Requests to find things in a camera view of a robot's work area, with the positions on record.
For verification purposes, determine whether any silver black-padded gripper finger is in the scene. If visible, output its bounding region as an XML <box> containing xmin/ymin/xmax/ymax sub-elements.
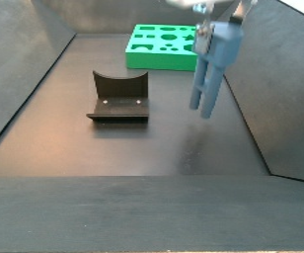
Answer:
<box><xmin>192</xmin><ymin>2</ymin><xmax>214</xmax><ymax>54</ymax></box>

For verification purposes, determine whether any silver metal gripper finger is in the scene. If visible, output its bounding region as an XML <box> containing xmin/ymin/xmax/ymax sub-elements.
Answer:
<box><xmin>229</xmin><ymin>0</ymin><xmax>257</xmax><ymax>24</ymax></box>

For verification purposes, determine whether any blue three-prong block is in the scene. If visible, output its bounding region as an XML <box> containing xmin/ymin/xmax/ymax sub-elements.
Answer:
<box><xmin>188</xmin><ymin>22</ymin><xmax>243</xmax><ymax>119</ymax></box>

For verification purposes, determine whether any green shape-sorting foam board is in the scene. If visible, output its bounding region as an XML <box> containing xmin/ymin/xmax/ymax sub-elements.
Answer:
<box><xmin>126</xmin><ymin>24</ymin><xmax>196</xmax><ymax>71</ymax></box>

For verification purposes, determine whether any black curved holder stand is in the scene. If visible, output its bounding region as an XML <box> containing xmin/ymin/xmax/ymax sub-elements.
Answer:
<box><xmin>86</xmin><ymin>71</ymin><xmax>150</xmax><ymax>121</ymax></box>

